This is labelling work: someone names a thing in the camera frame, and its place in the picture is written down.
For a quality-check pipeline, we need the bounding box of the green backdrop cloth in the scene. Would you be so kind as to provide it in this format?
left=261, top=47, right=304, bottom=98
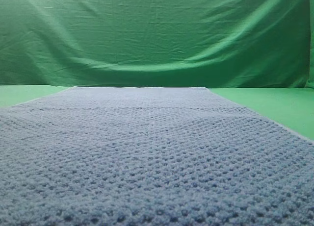
left=0, top=0, right=314, bottom=88

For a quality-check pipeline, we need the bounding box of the blue waffle-weave towel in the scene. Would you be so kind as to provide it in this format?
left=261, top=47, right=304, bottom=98
left=0, top=87, right=314, bottom=226

